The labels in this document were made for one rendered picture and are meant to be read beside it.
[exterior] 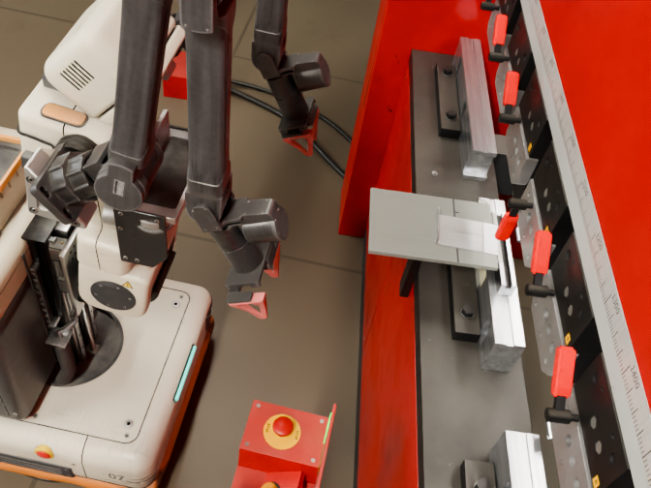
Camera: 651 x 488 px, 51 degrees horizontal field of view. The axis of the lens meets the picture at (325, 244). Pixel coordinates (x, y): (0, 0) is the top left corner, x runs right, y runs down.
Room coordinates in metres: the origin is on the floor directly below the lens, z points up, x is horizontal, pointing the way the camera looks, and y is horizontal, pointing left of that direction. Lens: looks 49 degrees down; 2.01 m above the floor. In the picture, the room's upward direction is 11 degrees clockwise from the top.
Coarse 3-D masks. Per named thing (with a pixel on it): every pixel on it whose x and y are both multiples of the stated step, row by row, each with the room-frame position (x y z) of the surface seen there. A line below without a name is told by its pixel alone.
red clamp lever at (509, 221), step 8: (512, 200) 0.84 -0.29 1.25; (520, 200) 0.85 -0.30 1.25; (512, 208) 0.84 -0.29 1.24; (520, 208) 0.84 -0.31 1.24; (504, 216) 0.85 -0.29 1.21; (512, 216) 0.84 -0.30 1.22; (504, 224) 0.84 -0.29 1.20; (512, 224) 0.84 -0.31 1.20; (496, 232) 0.85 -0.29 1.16; (504, 232) 0.84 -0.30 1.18; (504, 240) 0.84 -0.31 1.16
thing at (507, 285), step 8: (504, 248) 0.98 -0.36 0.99; (504, 256) 0.96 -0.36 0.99; (504, 264) 0.94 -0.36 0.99; (512, 264) 0.93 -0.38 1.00; (496, 272) 0.92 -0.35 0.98; (504, 272) 0.91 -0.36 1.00; (512, 272) 0.91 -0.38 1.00; (496, 280) 0.91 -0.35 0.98; (504, 280) 0.89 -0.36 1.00; (512, 280) 0.89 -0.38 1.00; (496, 288) 0.89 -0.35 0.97; (504, 288) 0.88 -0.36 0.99; (512, 288) 0.88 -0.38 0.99
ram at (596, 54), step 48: (576, 0) 1.05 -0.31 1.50; (624, 0) 0.90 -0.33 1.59; (576, 48) 0.97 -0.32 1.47; (624, 48) 0.83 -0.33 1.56; (576, 96) 0.90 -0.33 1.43; (624, 96) 0.77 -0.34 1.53; (624, 144) 0.71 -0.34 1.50; (624, 192) 0.65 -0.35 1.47; (576, 240) 0.69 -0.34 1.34; (624, 240) 0.60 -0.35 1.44; (624, 288) 0.54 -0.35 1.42; (624, 432) 0.40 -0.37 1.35
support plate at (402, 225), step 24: (384, 192) 1.07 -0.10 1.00; (384, 216) 1.00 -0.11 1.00; (408, 216) 1.01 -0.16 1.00; (432, 216) 1.03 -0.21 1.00; (456, 216) 1.04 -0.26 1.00; (480, 216) 1.05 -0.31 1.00; (384, 240) 0.93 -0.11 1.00; (408, 240) 0.94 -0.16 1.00; (432, 240) 0.96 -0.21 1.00; (456, 264) 0.91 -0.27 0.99; (480, 264) 0.92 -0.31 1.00
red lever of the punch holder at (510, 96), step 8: (512, 72) 1.12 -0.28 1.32; (512, 80) 1.10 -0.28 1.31; (512, 88) 1.09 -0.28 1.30; (504, 96) 1.08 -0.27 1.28; (512, 96) 1.08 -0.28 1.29; (504, 104) 1.07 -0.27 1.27; (512, 104) 1.07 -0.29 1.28; (504, 112) 1.06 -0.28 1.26; (504, 120) 1.05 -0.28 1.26; (512, 120) 1.05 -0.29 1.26; (520, 120) 1.05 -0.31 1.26
